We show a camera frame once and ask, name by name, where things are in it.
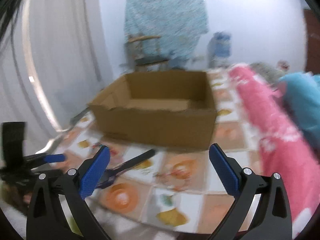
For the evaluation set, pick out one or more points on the dark red wooden door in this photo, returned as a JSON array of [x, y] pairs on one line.
[[313, 51]]

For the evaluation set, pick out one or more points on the water dispenser with bottle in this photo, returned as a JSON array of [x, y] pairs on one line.
[[219, 50]]

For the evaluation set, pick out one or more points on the white curtain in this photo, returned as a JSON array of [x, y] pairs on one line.
[[53, 63]]

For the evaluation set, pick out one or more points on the dark blue wrist watch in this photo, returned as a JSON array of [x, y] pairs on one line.
[[109, 176]]

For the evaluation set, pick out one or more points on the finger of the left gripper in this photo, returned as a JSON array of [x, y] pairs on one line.
[[37, 160]]

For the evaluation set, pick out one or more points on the pink floral blanket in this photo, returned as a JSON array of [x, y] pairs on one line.
[[281, 145]]

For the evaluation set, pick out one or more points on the blue quilt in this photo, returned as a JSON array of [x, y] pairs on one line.
[[301, 97]]

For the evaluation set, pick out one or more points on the grey blanket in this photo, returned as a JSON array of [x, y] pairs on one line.
[[270, 74]]

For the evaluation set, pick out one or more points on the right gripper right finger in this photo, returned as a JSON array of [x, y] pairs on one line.
[[261, 207]]

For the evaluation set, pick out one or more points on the wooden chair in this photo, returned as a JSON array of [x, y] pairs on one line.
[[145, 51]]

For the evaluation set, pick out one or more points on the brown cardboard box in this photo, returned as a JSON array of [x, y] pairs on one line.
[[172, 109]]

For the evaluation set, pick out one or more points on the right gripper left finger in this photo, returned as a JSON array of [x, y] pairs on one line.
[[46, 219]]

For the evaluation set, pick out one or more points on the ginkgo patterned bed sheet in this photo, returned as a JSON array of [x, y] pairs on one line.
[[178, 191]]

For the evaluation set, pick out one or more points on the teal patterned wall cloth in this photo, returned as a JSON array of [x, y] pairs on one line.
[[179, 23]]

